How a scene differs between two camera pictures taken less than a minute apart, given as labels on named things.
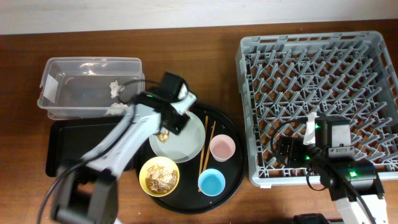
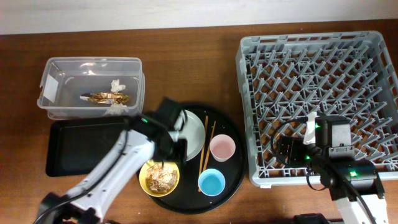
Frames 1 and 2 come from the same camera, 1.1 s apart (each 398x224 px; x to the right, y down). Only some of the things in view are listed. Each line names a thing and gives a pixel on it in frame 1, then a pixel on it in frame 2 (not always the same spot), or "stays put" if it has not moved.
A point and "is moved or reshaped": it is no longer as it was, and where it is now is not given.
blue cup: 211,182 stays put
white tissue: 115,88 stays put
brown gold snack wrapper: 163,136 is moved or reshaped
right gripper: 295,145 stays put
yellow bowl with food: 158,175 stays put
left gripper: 176,130 → 181,154
